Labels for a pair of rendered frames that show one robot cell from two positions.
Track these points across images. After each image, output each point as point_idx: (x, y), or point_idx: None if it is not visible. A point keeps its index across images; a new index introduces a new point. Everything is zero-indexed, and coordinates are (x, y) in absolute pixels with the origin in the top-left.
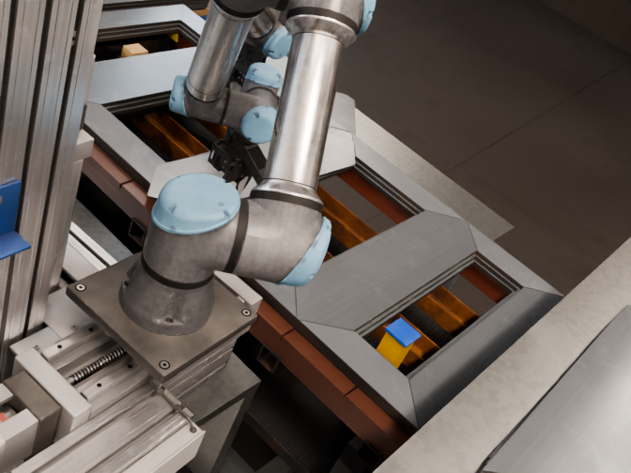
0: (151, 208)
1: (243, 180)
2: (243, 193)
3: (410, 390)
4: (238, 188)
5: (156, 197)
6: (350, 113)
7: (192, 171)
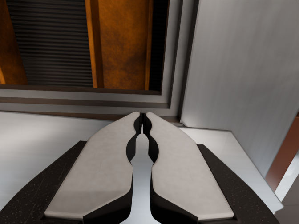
0: (275, 175)
1: (92, 194)
2: (48, 130)
3: None
4: (128, 158)
5: (276, 198)
6: None
7: (130, 223)
